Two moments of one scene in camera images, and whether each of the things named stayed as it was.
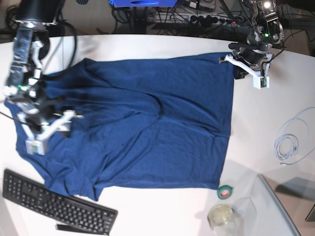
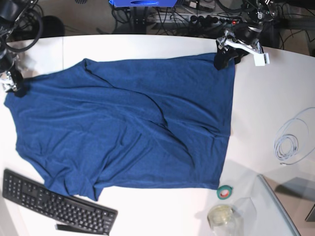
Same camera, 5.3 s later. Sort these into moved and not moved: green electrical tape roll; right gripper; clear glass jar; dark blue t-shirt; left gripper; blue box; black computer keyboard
Moved: right gripper; left gripper; dark blue t-shirt
Not moved: clear glass jar; green electrical tape roll; blue box; black computer keyboard
